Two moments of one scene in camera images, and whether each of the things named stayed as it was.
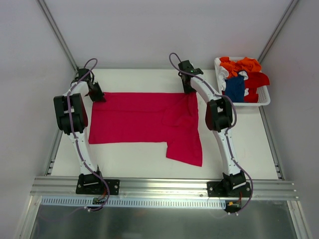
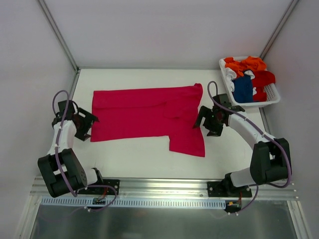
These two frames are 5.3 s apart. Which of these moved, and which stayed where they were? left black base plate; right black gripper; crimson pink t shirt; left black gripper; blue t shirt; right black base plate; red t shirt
Moved: blue t shirt; left black gripper; red t shirt; right black gripper; crimson pink t shirt
Stayed: left black base plate; right black base plate
